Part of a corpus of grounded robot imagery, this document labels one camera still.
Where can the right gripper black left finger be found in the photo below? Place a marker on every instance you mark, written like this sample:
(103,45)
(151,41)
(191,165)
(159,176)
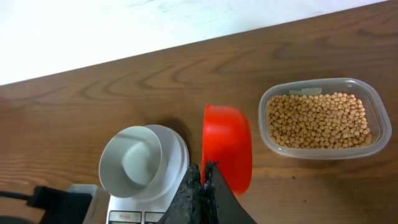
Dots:
(185,207)

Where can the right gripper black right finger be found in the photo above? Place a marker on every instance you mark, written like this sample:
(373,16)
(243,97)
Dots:
(219,202)

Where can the orange measuring scoop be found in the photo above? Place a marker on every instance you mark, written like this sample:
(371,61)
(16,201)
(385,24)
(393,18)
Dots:
(227,141)

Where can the white digital kitchen scale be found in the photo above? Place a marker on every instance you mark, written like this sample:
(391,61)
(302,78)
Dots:
(151,204)

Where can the white round bowl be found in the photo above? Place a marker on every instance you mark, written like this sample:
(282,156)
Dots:
(132,161)

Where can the clear plastic container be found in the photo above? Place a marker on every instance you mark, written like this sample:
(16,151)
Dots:
(376,115)

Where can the pile of soybeans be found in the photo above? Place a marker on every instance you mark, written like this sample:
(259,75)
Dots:
(318,121)

